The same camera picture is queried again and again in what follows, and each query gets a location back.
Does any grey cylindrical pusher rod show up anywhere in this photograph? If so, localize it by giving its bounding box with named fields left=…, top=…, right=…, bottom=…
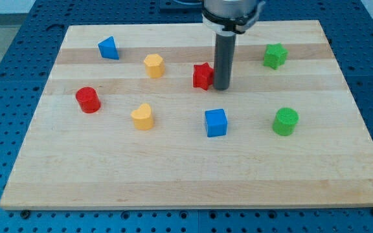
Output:
left=213, top=34, right=236, bottom=91

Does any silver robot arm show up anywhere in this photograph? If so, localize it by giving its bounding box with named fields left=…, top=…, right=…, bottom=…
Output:
left=201, top=0, right=266, bottom=91

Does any red star block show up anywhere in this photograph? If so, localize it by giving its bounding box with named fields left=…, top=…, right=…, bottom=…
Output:
left=193, top=63, right=214, bottom=91

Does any green star block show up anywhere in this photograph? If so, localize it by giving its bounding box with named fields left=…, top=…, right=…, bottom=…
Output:
left=263, top=43, right=288, bottom=70

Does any yellow hexagon block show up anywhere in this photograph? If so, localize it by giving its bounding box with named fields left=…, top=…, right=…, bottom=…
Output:
left=144, top=54, right=165, bottom=78

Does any blue cube block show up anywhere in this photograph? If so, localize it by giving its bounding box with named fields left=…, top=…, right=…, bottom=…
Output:
left=205, top=109, right=228, bottom=137

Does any green cylinder block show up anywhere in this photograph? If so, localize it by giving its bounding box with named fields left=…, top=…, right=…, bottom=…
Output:
left=272, top=107, right=299, bottom=136

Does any yellow heart block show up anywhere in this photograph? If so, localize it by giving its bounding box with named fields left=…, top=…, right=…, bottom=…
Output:
left=131, top=103, right=154, bottom=131

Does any blue triangle block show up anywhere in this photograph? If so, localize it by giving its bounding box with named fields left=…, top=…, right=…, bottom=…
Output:
left=98, top=36, right=120, bottom=60

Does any wooden board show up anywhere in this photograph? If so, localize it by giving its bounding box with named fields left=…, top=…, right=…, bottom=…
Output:
left=0, top=20, right=373, bottom=210

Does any red cylinder block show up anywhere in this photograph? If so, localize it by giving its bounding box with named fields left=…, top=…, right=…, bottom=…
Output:
left=75, top=87, right=101, bottom=113

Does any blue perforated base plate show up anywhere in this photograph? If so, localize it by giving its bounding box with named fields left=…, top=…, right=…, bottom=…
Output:
left=0, top=1, right=373, bottom=232

